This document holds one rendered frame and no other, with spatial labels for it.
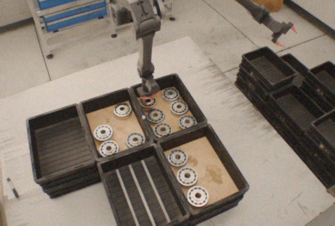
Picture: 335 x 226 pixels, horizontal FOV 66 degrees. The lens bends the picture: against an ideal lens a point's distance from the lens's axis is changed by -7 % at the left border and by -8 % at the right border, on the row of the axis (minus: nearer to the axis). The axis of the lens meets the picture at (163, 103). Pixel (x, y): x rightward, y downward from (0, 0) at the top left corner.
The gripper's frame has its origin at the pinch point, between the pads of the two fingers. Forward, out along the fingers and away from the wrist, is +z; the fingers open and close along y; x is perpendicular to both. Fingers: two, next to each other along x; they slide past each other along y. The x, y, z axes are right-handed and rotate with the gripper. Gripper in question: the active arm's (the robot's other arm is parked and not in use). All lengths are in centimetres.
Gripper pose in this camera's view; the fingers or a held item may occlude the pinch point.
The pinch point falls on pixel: (148, 99)
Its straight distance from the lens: 159.3
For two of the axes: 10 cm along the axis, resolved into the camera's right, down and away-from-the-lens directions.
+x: -5.1, -6.7, 5.5
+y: 8.6, -3.8, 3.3
